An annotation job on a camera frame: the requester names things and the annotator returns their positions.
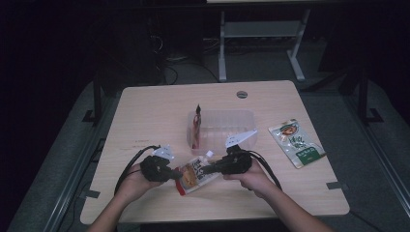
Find person's right hand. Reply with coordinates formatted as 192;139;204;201
222;160;281;200

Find orange white snack packet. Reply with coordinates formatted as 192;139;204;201
175;150;220;196

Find green white snack packet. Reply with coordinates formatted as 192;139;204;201
268;118;327;169

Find white metal desk frame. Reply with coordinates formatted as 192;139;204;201
206;0;342;83

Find grey tape strip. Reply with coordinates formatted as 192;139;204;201
78;188;101;199
326;181;349;191

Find black floor cables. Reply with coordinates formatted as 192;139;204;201
158;54;220;85

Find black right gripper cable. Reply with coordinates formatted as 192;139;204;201
246;149;284;191

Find black metal stand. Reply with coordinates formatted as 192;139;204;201
81;80;104;125
357;69;385;125

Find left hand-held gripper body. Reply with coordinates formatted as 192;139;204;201
139;144;178;184

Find black red snack packet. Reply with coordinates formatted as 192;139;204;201
191;103;203;150

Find translucent plastic container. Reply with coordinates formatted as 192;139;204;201
186;109;259;157

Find person's left hand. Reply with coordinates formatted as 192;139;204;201
116;163;163;204

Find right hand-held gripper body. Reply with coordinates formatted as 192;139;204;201
215;129;259;176

